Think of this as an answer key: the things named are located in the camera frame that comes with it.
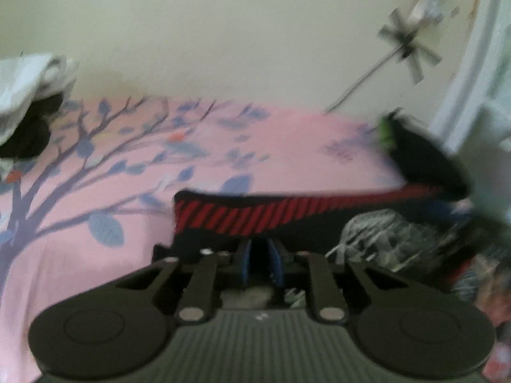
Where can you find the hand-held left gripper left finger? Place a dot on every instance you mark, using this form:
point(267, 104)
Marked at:
point(243, 263)

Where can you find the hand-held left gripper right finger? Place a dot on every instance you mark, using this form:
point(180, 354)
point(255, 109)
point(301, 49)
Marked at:
point(276, 263)

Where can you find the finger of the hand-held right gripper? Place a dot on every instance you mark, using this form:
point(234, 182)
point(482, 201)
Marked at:
point(445, 207)

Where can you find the black red diamond sweater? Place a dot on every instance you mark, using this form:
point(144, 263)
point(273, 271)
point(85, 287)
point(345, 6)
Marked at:
point(279, 215)

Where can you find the ceiling fan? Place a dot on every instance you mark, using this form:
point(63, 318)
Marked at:
point(407, 46)

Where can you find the pink floral bedsheet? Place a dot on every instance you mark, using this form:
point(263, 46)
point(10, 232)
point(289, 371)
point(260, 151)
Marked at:
point(279, 147)

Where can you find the black garment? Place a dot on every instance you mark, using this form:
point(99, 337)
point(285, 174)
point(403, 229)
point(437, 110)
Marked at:
point(28, 131)

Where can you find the white garment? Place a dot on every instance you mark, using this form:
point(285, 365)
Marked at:
point(28, 79)

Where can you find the white door frame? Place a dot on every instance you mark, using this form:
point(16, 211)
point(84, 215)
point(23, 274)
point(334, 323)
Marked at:
point(467, 68)

